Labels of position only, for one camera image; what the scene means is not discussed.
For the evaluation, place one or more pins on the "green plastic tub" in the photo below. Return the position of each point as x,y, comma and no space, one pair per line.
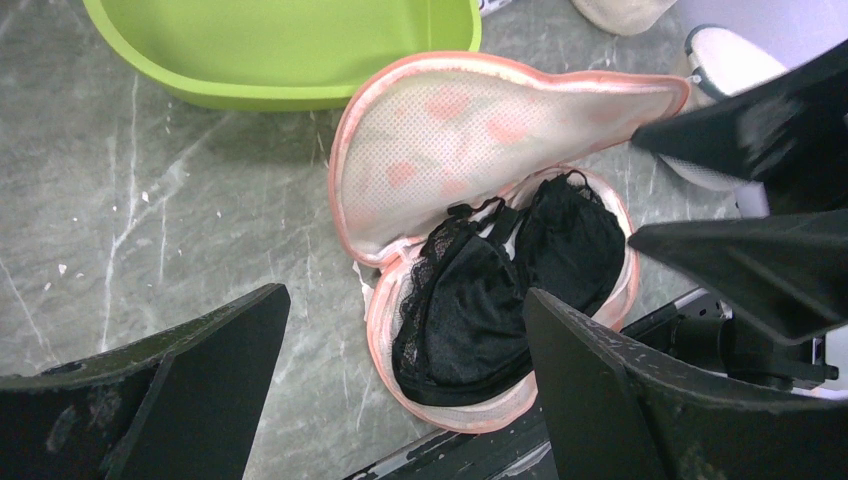
277,55

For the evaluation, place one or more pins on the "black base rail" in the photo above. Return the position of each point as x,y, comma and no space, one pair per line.
522,449

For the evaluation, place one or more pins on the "marker pen pack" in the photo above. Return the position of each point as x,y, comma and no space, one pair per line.
487,7

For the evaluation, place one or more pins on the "floral mesh laundry bag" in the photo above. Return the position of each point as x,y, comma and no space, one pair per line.
438,129

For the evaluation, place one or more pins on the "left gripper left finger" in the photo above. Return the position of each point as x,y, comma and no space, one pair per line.
183,403

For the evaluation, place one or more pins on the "white round mesh bag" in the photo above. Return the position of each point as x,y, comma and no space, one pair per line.
719,63

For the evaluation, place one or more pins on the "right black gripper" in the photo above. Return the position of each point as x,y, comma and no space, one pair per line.
786,275

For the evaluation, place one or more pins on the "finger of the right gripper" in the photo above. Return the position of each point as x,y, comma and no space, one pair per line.
786,139

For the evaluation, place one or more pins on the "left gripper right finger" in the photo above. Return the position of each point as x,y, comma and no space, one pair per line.
618,409

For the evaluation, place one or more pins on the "black lace bra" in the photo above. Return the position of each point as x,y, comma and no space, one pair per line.
462,338

